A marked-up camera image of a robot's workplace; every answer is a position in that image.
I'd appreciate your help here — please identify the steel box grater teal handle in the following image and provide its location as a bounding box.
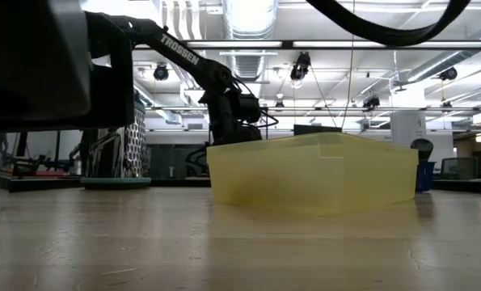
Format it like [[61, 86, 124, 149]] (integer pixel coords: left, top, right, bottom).
[[80, 103, 153, 191]]

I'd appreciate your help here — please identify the yellow translucent plastic bin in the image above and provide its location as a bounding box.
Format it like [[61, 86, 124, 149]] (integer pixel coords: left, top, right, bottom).
[[205, 132, 420, 217]]

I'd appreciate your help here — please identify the dark background cabinet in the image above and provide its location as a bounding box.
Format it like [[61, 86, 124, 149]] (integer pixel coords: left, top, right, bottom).
[[146, 144, 211, 188]]

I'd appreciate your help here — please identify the black ceiling spotlight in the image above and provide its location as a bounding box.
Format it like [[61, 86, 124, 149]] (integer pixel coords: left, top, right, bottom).
[[153, 63, 171, 82], [289, 51, 312, 82], [363, 95, 382, 110], [439, 66, 458, 82]]

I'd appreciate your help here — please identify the wide black monitor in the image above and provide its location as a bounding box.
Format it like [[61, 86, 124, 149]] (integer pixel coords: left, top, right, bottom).
[[293, 124, 344, 137]]

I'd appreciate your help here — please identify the black upright pole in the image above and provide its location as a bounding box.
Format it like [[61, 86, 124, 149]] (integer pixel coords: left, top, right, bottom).
[[55, 131, 64, 173]]

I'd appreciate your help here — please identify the white square column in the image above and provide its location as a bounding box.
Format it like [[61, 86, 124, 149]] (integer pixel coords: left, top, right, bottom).
[[390, 111, 428, 149]]

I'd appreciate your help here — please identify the black round chair back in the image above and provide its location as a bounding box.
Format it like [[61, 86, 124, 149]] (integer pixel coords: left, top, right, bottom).
[[411, 137, 435, 163]]

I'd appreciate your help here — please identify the small black monitor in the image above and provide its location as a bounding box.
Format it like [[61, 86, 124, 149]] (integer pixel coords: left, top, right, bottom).
[[15, 132, 29, 158]]

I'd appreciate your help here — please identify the blue plastic bin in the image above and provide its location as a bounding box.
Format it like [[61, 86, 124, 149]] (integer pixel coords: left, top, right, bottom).
[[416, 161, 437, 193]]

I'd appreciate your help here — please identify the grey mesh chair back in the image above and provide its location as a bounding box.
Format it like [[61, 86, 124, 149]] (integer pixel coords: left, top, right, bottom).
[[441, 156, 479, 181]]

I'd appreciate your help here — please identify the dark background table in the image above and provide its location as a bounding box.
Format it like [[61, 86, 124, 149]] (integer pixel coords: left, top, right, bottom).
[[425, 178, 481, 194]]

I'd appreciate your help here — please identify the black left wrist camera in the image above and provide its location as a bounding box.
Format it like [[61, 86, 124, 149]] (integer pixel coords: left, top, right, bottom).
[[234, 93, 263, 124]]

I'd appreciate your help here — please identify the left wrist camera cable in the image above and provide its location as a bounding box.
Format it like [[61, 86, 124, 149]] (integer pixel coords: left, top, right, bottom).
[[230, 76, 281, 131]]

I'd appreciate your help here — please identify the black frame bar with lights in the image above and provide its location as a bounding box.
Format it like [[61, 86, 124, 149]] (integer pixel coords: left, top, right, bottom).
[[133, 39, 481, 51]]

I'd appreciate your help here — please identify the wide silver ventilation duct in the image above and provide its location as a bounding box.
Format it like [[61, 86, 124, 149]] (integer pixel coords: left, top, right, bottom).
[[222, 0, 280, 82]]

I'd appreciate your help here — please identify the thin hanging black cable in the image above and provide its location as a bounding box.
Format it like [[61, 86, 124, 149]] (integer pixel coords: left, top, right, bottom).
[[342, 23, 357, 130]]

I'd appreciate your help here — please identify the thick black cable sleeve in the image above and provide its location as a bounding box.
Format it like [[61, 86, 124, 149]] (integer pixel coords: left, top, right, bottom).
[[304, 0, 472, 48]]

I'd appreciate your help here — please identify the narrow silver ventilation duct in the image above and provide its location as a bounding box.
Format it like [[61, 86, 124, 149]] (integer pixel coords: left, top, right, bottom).
[[405, 19, 481, 84]]

